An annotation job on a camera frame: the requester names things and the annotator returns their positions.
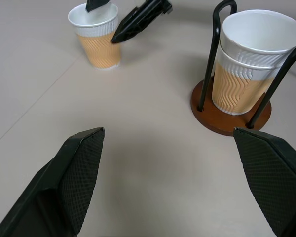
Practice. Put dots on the orange white ribbed paper cup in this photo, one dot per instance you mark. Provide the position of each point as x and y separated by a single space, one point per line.
232 89
261 32
101 49

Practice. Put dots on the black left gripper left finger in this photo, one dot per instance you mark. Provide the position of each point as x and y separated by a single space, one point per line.
64 187

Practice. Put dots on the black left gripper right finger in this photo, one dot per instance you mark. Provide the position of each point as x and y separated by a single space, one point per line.
273 177

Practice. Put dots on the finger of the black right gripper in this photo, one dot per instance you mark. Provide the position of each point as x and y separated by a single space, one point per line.
95 3
138 22

